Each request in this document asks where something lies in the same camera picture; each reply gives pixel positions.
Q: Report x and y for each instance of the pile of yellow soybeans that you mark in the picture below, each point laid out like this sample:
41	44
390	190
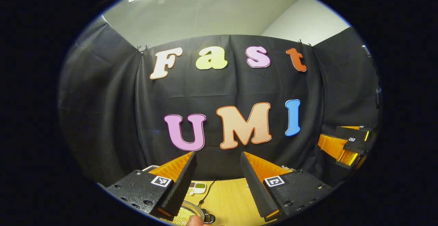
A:
183	215

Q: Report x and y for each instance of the white toaster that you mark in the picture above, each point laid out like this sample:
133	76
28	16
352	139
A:
150	168

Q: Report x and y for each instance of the white divided dish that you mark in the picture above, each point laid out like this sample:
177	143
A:
198	187

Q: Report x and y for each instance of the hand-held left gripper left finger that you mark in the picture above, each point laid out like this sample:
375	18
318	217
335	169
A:
179	191

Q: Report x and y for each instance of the black backdrop clip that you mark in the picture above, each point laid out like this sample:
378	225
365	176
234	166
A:
142	49
304	42

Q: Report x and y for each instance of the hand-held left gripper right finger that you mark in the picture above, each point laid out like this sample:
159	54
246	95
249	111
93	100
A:
258	191

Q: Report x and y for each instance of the pile of green beans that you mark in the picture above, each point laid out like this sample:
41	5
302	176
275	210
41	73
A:
200	185

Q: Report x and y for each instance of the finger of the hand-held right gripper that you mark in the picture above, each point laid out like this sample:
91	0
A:
333	147
352	132

